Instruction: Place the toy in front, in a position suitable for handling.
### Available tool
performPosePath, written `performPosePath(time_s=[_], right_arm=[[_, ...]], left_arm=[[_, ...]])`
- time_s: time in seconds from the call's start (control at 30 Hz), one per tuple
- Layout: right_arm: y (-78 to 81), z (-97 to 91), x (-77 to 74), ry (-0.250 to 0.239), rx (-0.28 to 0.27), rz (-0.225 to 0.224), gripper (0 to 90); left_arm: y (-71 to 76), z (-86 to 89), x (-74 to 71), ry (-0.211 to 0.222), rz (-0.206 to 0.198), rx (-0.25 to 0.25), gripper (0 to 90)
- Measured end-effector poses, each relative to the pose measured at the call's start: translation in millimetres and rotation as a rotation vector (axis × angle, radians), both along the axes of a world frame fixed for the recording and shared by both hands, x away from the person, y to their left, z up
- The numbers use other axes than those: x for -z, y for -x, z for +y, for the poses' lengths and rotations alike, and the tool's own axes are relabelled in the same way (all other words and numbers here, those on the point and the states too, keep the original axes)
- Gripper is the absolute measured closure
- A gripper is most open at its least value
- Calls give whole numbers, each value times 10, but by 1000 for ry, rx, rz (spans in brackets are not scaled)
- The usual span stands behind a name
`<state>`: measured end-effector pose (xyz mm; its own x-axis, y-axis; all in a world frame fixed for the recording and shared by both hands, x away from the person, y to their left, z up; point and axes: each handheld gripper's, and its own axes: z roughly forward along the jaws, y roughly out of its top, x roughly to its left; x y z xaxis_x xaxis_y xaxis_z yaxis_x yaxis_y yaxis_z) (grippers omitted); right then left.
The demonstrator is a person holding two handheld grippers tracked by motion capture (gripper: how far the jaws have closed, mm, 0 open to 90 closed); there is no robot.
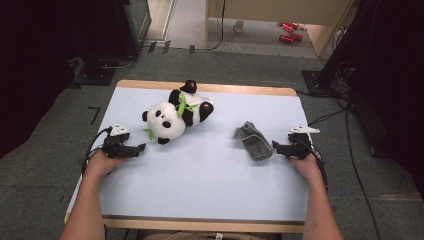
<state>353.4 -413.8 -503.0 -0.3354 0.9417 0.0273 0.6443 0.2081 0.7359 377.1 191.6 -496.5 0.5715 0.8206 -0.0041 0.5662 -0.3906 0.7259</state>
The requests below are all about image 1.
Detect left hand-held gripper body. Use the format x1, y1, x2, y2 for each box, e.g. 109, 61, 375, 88
101, 123, 141, 160

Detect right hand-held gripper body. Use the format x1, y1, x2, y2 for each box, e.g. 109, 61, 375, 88
282, 125, 321, 160

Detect grey fluffy cloth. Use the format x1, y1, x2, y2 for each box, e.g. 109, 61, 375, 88
232, 120, 275, 162

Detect panda plush toy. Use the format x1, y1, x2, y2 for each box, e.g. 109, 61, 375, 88
141, 79, 216, 146

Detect person's left hand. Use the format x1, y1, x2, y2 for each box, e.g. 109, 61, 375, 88
83, 149, 130, 178

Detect person's right hand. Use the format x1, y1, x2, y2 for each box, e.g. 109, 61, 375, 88
287, 153, 324, 184

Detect pale blue table mat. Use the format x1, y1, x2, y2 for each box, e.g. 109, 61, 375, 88
66, 86, 329, 224

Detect black stand base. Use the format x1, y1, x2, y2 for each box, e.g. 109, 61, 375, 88
72, 56, 117, 88

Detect wooden table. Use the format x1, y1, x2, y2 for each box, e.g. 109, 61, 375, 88
64, 79, 306, 234

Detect black slanted stand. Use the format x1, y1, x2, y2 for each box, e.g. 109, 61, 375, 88
301, 0, 379, 98

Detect dark curtain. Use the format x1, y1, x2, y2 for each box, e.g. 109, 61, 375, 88
348, 0, 424, 201
0, 0, 118, 159

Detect dark cabinet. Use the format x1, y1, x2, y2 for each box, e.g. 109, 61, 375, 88
113, 0, 153, 58

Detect beige mug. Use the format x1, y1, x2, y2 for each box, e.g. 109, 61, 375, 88
232, 19, 246, 34

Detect beige wooden desk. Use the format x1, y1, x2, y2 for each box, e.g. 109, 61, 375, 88
204, 0, 356, 58

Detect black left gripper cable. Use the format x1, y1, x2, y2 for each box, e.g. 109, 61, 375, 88
81, 125, 114, 177

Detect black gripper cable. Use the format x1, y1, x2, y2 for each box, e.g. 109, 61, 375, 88
299, 135, 330, 192
81, 125, 114, 177

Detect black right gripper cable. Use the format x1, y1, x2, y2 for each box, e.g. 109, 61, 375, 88
299, 135, 330, 192

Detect long black floor cable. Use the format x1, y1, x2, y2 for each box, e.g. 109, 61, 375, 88
344, 108, 383, 240

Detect black hanging cable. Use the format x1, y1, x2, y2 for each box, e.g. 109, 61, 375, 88
191, 0, 227, 52

